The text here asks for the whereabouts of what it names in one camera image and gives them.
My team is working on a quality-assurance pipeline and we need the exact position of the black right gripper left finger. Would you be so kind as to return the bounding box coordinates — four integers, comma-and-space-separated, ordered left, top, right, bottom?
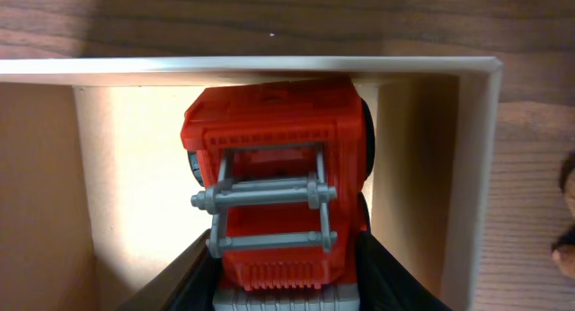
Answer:
116, 230, 223, 311

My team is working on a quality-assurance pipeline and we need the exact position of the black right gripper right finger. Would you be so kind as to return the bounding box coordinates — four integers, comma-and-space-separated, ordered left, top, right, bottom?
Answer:
356, 232, 451, 311

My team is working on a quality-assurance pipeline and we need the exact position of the red toy fire truck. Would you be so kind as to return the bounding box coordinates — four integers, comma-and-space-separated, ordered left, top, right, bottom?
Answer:
181, 76, 375, 310

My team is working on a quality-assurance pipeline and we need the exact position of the brown plush toy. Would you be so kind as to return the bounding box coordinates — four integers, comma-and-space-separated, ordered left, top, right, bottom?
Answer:
550, 150, 574, 280

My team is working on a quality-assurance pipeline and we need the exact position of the white cardboard box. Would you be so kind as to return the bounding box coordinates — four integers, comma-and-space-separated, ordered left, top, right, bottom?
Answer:
1, 57, 503, 310

